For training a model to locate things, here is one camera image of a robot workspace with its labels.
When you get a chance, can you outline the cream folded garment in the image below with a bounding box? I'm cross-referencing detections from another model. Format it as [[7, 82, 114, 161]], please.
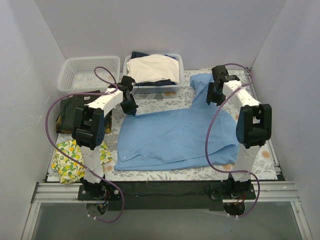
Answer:
[[126, 54, 181, 86]]

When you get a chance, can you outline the left white plastic basket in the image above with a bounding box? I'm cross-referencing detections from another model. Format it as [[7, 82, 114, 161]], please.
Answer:
[[57, 56, 121, 94]]

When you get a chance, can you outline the light blue long sleeve shirt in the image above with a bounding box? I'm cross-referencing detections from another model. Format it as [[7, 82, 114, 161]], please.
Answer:
[[114, 73, 239, 171]]

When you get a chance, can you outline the navy folded garment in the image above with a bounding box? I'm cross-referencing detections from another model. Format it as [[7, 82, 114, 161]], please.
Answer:
[[130, 51, 177, 87]]

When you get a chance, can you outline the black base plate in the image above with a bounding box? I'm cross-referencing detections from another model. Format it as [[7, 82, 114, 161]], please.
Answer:
[[77, 180, 257, 211]]

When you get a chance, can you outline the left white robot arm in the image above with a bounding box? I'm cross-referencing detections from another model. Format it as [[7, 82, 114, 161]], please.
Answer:
[[71, 76, 138, 200]]

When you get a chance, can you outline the dark striped folded shirt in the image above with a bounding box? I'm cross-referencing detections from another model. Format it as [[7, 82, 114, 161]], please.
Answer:
[[60, 94, 99, 119]]

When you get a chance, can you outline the lemon print folded shirt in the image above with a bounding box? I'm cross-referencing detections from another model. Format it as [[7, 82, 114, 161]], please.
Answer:
[[51, 139, 113, 184]]

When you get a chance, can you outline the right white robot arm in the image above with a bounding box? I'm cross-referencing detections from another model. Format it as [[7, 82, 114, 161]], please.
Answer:
[[206, 65, 272, 199]]

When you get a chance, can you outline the floral table mat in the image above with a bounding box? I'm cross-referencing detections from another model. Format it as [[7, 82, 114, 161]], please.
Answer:
[[103, 70, 279, 182]]

